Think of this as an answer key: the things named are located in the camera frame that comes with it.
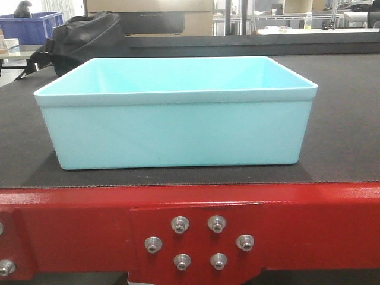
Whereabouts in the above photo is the light teal plastic bin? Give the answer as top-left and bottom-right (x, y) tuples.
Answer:
(34, 56), (318, 170)

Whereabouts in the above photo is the black conveyor belt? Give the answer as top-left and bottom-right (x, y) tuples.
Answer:
(1, 32), (379, 189)

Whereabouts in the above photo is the cardboard box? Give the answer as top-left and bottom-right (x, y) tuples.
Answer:
(85, 0), (213, 37)

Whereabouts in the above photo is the black backpack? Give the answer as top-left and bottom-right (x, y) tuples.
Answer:
(16, 11), (125, 80)

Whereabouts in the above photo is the yellow drink bottle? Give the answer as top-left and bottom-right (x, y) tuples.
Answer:
(303, 11), (312, 30)

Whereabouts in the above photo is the blue crate in background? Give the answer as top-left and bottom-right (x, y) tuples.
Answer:
(1, 12), (64, 45)

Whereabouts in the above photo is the white paper cup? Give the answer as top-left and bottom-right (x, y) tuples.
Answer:
(5, 38), (20, 55)

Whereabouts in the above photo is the red conveyor frame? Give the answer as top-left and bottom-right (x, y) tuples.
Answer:
(1, 182), (379, 284)

